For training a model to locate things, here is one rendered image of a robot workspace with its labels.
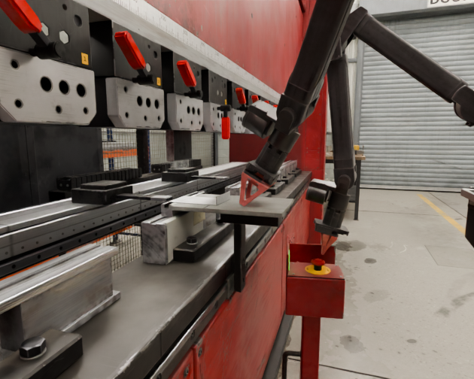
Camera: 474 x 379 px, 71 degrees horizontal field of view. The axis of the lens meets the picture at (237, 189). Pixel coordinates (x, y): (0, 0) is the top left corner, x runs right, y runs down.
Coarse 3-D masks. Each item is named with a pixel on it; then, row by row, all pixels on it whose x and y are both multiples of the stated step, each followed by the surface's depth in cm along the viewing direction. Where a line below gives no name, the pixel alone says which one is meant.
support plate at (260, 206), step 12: (180, 204) 80; (192, 204) 80; (228, 204) 80; (240, 204) 80; (252, 204) 80; (264, 204) 80; (276, 204) 80; (288, 204) 80; (264, 216) 71; (276, 216) 71
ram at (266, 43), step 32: (96, 0) 49; (160, 0) 66; (192, 0) 79; (224, 0) 99; (256, 0) 133; (288, 0) 203; (160, 32) 66; (192, 32) 80; (224, 32) 101; (256, 32) 135; (288, 32) 208; (256, 64) 137; (288, 64) 214
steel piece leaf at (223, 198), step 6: (228, 192) 84; (192, 198) 87; (198, 198) 87; (204, 198) 87; (210, 198) 87; (216, 198) 78; (222, 198) 81; (228, 198) 85; (198, 204) 79; (204, 204) 79; (210, 204) 79; (216, 204) 78
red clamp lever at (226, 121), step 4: (220, 108) 95; (224, 108) 95; (228, 108) 95; (224, 112) 96; (224, 116) 96; (224, 120) 96; (228, 120) 95; (224, 124) 96; (228, 124) 96; (224, 128) 96; (228, 128) 96; (224, 132) 96; (228, 132) 96; (224, 136) 96; (228, 136) 96
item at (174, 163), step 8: (168, 136) 80; (176, 136) 81; (184, 136) 85; (168, 144) 80; (176, 144) 81; (184, 144) 85; (168, 152) 80; (176, 152) 81; (184, 152) 85; (168, 160) 81; (176, 160) 82; (184, 160) 88; (176, 168) 84
